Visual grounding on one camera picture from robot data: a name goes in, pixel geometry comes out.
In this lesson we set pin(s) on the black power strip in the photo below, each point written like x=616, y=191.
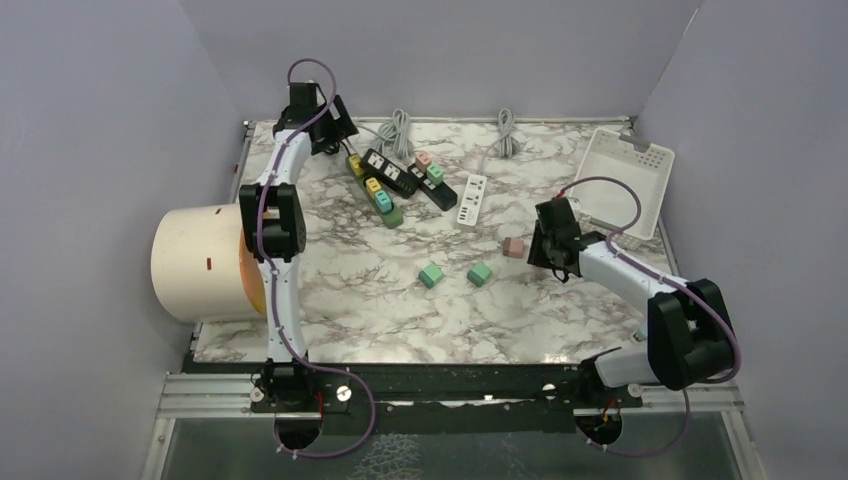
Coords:
x=442, y=195
x=389, y=174

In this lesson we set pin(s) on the white power strip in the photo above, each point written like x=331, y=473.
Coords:
x=471, y=201

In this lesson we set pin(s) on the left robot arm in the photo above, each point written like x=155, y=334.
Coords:
x=274, y=232

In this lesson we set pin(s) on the aluminium front rail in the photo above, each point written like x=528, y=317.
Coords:
x=222, y=394

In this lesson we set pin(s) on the teal blue charger plug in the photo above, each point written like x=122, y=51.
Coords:
x=383, y=203

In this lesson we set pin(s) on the green power strip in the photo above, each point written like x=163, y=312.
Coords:
x=391, y=220

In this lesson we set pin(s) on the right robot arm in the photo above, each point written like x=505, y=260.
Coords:
x=688, y=336

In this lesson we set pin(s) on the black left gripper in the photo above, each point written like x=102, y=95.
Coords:
x=339, y=127

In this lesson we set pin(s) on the cream cylindrical drum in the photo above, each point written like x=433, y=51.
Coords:
x=201, y=269

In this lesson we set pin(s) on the green USB charger plug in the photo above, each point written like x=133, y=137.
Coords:
x=430, y=275

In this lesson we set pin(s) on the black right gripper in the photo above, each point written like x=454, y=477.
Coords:
x=536, y=256

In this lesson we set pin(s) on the light green charger plug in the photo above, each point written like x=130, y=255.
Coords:
x=434, y=174

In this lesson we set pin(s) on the yellow charger plug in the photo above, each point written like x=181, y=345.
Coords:
x=372, y=186
x=354, y=164

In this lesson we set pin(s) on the pink charger plug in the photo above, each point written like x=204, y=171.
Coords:
x=422, y=160
x=513, y=247

